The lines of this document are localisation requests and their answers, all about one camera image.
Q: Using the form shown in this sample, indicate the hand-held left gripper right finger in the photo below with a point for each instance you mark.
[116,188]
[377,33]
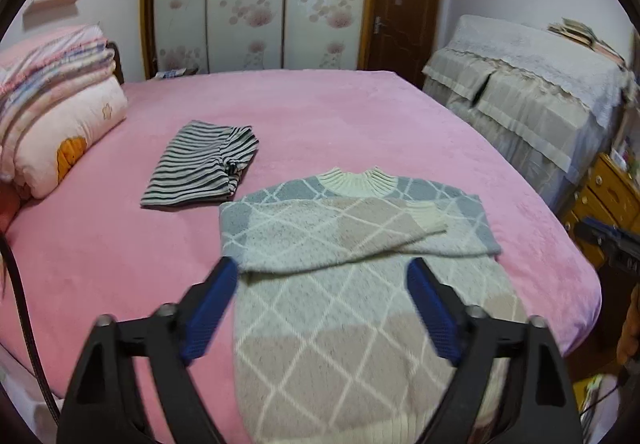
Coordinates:
[435,314]

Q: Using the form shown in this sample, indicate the dark bedside table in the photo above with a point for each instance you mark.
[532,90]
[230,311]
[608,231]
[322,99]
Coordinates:
[175,73]

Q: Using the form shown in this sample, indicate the white printed bed base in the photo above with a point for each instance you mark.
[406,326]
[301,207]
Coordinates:
[15,404]

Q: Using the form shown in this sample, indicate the black white striped garment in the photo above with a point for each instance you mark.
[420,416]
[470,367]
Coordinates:
[195,164]

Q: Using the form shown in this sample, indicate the grey beige diamond knit sweater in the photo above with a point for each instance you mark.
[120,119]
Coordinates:
[350,324]

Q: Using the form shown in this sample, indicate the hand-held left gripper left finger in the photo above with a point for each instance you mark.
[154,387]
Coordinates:
[210,309]

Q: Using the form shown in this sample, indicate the stack of books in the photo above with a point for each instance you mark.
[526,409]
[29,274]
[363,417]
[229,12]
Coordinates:
[575,30]

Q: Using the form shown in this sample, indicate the person's right hand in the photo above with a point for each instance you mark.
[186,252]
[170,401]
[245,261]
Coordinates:
[631,324]

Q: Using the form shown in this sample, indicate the white lace cover cloth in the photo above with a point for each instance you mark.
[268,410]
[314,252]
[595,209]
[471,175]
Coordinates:
[525,49]

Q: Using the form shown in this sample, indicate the beige pleated furniture cover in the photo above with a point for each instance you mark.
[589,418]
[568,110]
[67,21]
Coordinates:
[505,124]

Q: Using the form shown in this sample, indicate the pink bed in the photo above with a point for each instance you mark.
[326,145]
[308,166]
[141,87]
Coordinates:
[350,114]

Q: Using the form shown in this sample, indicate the dark wooden headboard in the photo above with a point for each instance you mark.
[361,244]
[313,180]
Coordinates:
[119,66]

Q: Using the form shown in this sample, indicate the wooden desk with drawers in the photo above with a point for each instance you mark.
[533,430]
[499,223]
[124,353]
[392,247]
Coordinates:
[610,189]

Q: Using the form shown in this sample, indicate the pink ruffled pillow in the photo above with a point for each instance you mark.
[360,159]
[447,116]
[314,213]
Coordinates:
[40,49]

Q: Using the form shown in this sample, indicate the beige wall shelf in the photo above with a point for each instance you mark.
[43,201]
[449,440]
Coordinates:
[55,1]

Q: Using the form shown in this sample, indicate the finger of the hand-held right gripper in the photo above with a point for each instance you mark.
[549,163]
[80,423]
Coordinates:
[600,224]
[622,251]

